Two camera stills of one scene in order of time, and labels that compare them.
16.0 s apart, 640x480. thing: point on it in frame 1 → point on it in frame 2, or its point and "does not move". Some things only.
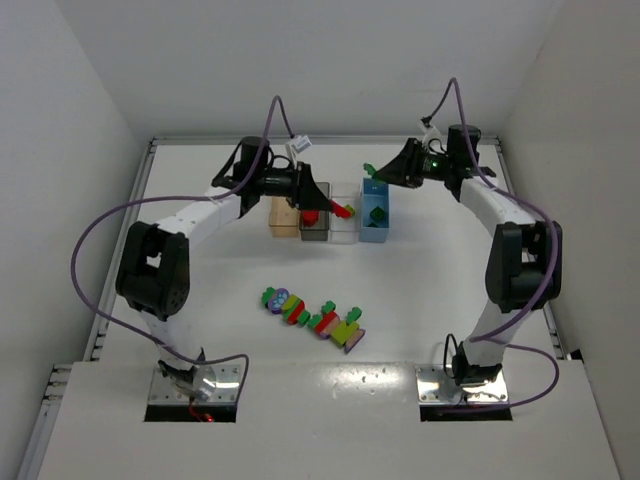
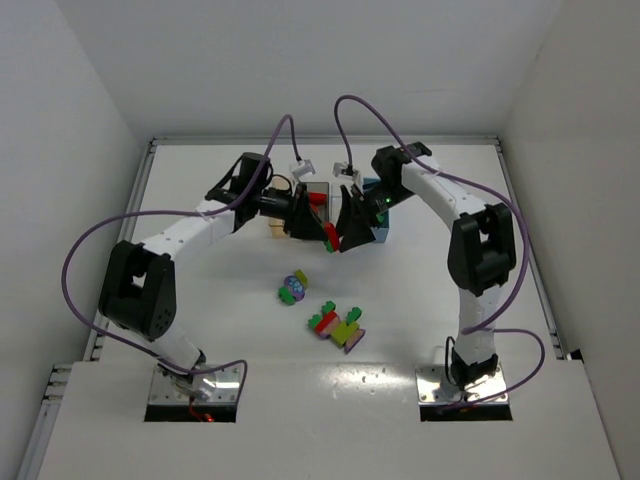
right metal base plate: [435, 387] does not move
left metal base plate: [164, 390] does not move
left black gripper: [304, 185] → [295, 212]
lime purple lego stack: [348, 333] does not move
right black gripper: [411, 163] → [358, 210]
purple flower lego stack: [274, 298] → [294, 288]
